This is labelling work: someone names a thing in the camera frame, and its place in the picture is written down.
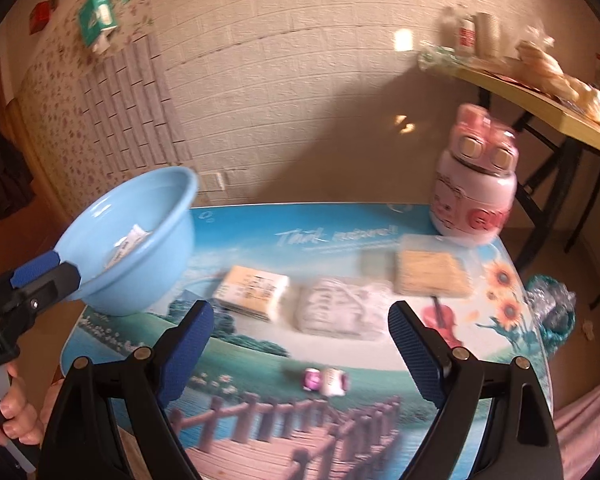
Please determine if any folding table with black legs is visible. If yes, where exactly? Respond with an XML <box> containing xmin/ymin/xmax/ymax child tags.
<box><xmin>420</xmin><ymin>50</ymin><xmax>600</xmax><ymax>306</ymax></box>

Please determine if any green tissue box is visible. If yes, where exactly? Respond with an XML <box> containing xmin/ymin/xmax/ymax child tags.
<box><xmin>76</xmin><ymin>0</ymin><xmax>119</xmax><ymax>54</ymax></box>

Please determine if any person's left hand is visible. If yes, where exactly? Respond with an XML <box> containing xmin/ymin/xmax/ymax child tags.
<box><xmin>0</xmin><ymin>362</ymin><xmax>65</xmax><ymax>448</ymax></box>

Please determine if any purple white small toy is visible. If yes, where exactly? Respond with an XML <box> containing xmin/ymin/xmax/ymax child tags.
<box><xmin>302</xmin><ymin>366</ymin><xmax>352</xmax><ymax>396</ymax></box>

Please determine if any clear bag of flatbread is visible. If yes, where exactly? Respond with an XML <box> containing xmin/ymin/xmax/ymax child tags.
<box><xmin>516</xmin><ymin>40</ymin><xmax>581</xmax><ymax>102</ymax></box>

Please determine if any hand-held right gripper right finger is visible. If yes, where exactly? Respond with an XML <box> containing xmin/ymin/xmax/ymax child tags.
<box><xmin>387</xmin><ymin>301</ymin><xmax>565</xmax><ymax>480</ymax></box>

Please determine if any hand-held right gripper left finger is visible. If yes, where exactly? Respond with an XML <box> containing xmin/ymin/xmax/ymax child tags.
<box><xmin>39</xmin><ymin>300</ymin><xmax>215</xmax><ymax>480</ymax></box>

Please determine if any clear box of floss picks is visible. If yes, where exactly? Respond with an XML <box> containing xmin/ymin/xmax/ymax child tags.
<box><xmin>294</xmin><ymin>276</ymin><xmax>395</xmax><ymax>343</ymax></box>

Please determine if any stack of paper cups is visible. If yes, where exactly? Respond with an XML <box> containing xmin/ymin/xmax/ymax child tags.
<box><xmin>475</xmin><ymin>12</ymin><xmax>502</xmax><ymax>57</ymax></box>

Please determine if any long white labelled packet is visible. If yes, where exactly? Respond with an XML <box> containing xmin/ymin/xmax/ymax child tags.
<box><xmin>105</xmin><ymin>225</ymin><xmax>153</xmax><ymax>267</ymax></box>

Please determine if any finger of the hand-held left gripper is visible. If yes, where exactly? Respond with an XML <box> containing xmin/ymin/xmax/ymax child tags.
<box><xmin>7</xmin><ymin>251</ymin><xmax>63</xmax><ymax>291</ymax></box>
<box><xmin>14</xmin><ymin>261</ymin><xmax>83</xmax><ymax>315</ymax></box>

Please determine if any green white plastic bag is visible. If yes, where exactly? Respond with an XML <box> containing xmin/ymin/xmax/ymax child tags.
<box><xmin>419</xmin><ymin>46</ymin><xmax>456</xmax><ymax>70</ymax></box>

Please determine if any pink printed sack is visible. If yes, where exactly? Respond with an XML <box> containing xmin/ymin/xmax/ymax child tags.
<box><xmin>552</xmin><ymin>375</ymin><xmax>600</xmax><ymax>480</ymax></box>

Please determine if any clear box of toothpicks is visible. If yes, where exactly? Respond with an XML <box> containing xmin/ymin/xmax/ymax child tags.
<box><xmin>361</xmin><ymin>235</ymin><xmax>473</xmax><ymax>297</ymax></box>

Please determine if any white bottle with red label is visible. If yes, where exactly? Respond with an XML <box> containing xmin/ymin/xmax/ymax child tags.
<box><xmin>455</xmin><ymin>7</ymin><xmax>479</xmax><ymax>56</ymax></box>

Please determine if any teal crumpled plastic bag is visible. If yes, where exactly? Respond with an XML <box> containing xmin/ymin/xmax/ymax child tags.
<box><xmin>525</xmin><ymin>274</ymin><xmax>577</xmax><ymax>346</ymax></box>

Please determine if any dark hanging coat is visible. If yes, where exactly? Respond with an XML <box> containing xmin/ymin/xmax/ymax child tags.
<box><xmin>0</xmin><ymin>102</ymin><xmax>35</xmax><ymax>220</ymax></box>

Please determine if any light blue plastic basin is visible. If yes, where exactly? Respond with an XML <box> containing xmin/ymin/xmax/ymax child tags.
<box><xmin>54</xmin><ymin>166</ymin><xmax>200</xmax><ymax>317</ymax></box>

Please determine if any yellow white tissue pack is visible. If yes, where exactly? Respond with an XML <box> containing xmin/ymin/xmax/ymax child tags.
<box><xmin>212</xmin><ymin>265</ymin><xmax>290</xmax><ymax>322</ymax></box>

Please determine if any pink bear water bottle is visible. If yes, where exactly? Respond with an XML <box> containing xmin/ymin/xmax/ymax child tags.
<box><xmin>428</xmin><ymin>103</ymin><xmax>520</xmax><ymax>248</ymax></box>

